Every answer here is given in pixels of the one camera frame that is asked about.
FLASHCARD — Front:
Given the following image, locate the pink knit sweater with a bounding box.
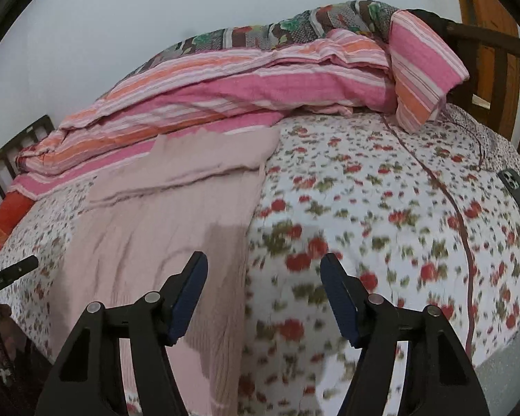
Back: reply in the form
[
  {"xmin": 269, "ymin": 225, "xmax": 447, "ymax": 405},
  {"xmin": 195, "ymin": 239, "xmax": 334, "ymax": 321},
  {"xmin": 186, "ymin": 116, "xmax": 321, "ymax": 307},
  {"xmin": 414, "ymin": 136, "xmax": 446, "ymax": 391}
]
[{"xmin": 50, "ymin": 128, "xmax": 280, "ymax": 415}]

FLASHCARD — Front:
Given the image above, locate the person's left hand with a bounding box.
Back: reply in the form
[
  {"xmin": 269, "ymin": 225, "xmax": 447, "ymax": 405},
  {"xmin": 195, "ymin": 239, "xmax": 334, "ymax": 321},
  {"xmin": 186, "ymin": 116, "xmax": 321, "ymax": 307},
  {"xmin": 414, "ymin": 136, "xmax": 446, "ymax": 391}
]
[{"xmin": 0, "ymin": 303, "xmax": 25, "ymax": 388}]

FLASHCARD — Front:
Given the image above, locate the red orange pillow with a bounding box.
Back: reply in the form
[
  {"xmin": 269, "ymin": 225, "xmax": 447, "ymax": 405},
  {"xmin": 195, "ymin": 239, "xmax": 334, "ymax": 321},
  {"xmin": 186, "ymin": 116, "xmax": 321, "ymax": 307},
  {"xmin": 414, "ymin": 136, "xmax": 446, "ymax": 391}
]
[{"xmin": 0, "ymin": 191, "xmax": 34, "ymax": 250}]

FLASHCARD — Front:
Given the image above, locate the dark wooden headboard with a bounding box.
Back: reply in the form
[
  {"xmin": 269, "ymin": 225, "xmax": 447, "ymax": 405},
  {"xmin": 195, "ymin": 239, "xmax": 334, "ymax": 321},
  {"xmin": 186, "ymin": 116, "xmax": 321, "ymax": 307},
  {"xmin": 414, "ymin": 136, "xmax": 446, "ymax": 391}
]
[{"xmin": 0, "ymin": 115, "xmax": 54, "ymax": 204}]

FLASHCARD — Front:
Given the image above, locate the floral bed sheet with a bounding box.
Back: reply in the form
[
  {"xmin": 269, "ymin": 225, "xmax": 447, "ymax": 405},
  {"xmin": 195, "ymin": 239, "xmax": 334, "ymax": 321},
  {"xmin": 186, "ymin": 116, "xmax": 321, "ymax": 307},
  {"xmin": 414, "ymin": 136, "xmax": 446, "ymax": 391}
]
[{"xmin": 0, "ymin": 105, "xmax": 520, "ymax": 415}]

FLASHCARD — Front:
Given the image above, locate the pink striped quilt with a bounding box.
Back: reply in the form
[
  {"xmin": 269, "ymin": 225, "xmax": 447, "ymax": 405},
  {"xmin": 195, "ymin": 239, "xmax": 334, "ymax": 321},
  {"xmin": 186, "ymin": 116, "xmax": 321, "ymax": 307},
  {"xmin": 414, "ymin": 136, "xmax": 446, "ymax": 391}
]
[{"xmin": 11, "ymin": 9, "xmax": 469, "ymax": 200}]

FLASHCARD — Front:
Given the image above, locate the patterned dark blanket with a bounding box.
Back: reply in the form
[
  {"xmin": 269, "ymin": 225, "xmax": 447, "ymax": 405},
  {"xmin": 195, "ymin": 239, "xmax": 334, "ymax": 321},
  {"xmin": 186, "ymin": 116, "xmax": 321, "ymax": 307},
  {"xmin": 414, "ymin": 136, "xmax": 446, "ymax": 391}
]
[{"xmin": 129, "ymin": 0, "xmax": 397, "ymax": 76}]

